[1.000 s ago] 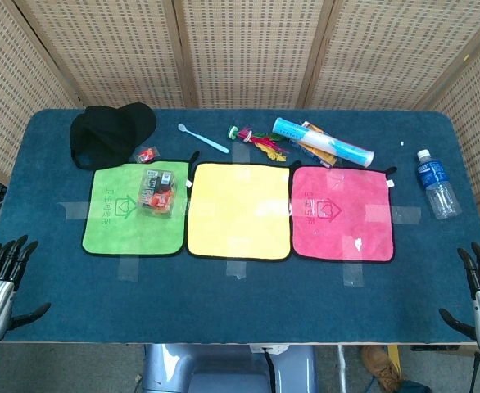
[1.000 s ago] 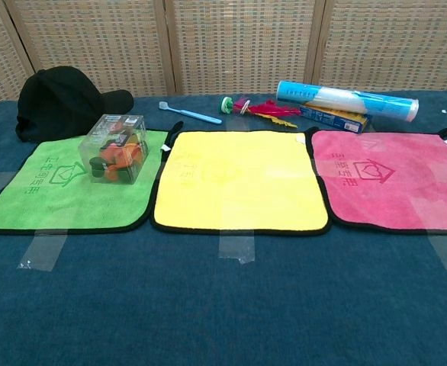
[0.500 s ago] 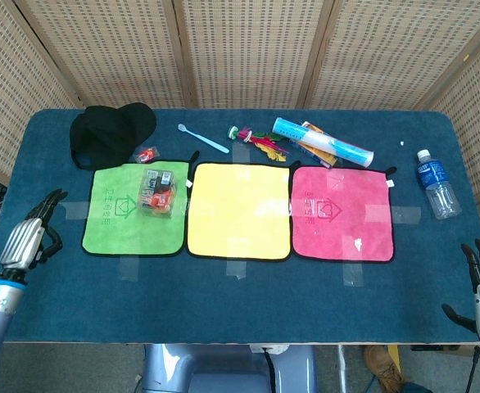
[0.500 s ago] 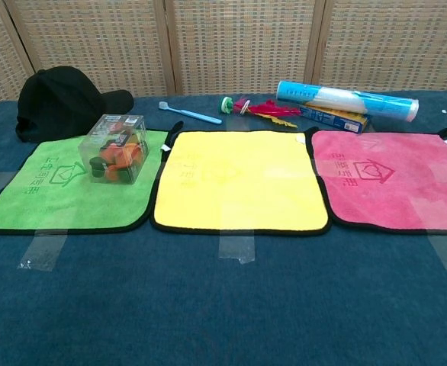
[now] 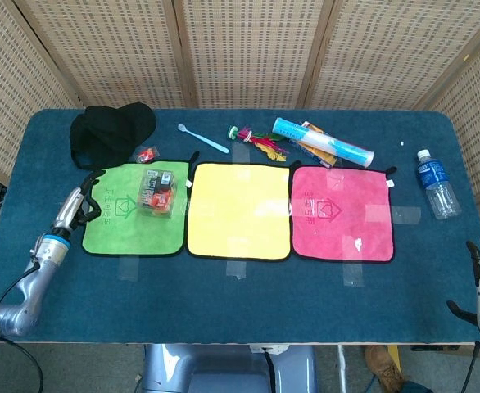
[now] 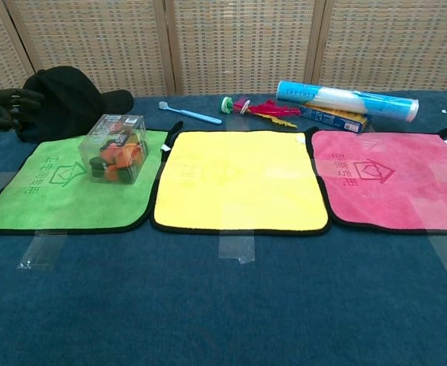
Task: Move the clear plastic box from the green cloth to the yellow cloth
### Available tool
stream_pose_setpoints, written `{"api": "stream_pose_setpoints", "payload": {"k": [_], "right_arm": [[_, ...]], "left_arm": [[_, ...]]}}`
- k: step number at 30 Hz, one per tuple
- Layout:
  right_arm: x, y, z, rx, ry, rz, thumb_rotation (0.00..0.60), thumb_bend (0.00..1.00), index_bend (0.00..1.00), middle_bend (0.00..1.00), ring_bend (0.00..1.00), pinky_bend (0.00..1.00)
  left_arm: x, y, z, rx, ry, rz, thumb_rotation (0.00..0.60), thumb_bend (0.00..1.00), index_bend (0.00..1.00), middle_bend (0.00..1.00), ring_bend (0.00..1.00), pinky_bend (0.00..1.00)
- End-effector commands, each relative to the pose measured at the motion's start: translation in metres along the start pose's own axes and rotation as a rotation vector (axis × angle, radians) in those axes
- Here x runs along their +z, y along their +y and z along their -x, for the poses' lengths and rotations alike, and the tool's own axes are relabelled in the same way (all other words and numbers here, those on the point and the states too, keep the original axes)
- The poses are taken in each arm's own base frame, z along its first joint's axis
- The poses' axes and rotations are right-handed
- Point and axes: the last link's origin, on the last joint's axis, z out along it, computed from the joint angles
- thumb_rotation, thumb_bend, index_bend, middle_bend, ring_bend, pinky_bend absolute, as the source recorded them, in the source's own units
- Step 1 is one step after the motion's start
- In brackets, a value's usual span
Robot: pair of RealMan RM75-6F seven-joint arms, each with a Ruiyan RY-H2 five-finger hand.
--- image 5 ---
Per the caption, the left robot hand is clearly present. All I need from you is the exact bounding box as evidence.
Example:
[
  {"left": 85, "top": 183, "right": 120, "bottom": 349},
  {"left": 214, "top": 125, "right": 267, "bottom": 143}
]
[{"left": 51, "top": 170, "right": 107, "bottom": 237}]

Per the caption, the small clear plastic box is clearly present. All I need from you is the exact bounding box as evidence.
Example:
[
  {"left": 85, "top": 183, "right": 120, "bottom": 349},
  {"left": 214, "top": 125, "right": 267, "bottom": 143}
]
[{"left": 135, "top": 167, "right": 179, "bottom": 218}]

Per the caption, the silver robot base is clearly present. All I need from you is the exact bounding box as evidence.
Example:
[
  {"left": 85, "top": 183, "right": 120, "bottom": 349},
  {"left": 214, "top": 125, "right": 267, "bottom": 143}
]
[{"left": 140, "top": 343, "right": 319, "bottom": 393}]

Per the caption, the green cloth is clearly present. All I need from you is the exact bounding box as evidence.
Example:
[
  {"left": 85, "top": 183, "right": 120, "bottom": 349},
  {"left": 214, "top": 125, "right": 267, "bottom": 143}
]
[{"left": 81, "top": 159, "right": 191, "bottom": 258}]

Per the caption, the pink cloth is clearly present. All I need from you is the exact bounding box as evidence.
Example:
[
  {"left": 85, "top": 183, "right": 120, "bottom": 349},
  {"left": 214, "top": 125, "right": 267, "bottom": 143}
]
[{"left": 290, "top": 164, "right": 398, "bottom": 264}]

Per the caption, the yellow cloth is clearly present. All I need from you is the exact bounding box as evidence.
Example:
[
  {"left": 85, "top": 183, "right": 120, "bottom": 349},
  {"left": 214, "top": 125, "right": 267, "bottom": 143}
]
[{"left": 185, "top": 161, "right": 292, "bottom": 261}]

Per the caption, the orange packet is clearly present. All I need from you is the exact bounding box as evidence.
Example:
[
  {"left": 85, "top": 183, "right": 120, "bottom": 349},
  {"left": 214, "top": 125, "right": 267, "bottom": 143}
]
[{"left": 289, "top": 120, "right": 343, "bottom": 169}]

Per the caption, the black cap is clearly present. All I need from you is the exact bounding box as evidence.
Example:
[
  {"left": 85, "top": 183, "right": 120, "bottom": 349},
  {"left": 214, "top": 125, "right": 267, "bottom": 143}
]
[{"left": 69, "top": 102, "right": 158, "bottom": 171}]

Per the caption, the small red candy packet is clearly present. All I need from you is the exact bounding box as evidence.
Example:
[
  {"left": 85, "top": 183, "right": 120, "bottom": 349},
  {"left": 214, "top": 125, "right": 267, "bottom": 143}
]
[{"left": 133, "top": 144, "right": 161, "bottom": 165}]

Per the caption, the clear water bottle blue label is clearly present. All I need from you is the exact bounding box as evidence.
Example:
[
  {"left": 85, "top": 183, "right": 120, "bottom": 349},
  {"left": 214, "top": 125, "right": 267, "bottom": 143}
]
[{"left": 416, "top": 148, "right": 463, "bottom": 221}]

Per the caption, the brown shoe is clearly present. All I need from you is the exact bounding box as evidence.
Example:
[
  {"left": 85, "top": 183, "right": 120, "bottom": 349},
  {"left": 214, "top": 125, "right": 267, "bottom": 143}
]
[{"left": 364, "top": 345, "right": 409, "bottom": 393}]

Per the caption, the light blue toothbrush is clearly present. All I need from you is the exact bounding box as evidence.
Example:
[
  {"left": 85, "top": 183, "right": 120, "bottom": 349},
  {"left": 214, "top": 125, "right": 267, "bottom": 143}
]
[{"left": 177, "top": 123, "right": 231, "bottom": 156}]

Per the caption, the colourful feather shuttlecock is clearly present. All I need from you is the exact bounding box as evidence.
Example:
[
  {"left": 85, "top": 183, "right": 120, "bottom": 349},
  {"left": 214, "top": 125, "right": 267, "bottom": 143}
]
[{"left": 227, "top": 125, "right": 290, "bottom": 163}]

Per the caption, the white blue tube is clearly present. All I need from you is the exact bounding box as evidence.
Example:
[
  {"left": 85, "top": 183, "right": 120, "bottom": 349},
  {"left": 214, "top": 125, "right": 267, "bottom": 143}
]
[{"left": 271, "top": 116, "right": 376, "bottom": 169}]

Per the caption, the woven folding screen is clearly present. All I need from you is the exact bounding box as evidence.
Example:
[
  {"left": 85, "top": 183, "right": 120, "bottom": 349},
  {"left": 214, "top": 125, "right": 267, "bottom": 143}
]
[{"left": 0, "top": 0, "right": 480, "bottom": 246}]

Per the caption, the black cable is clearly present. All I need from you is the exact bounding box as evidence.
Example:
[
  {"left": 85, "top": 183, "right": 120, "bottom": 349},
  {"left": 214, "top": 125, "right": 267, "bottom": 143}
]
[{"left": 0, "top": 336, "right": 45, "bottom": 393}]

